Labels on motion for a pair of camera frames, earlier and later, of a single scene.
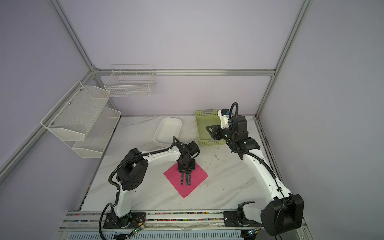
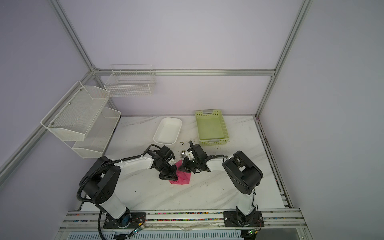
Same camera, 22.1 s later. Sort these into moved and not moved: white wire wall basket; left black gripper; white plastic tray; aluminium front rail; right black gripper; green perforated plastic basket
Moved: right black gripper; left black gripper
Not moved: white plastic tray; white wire wall basket; aluminium front rail; green perforated plastic basket
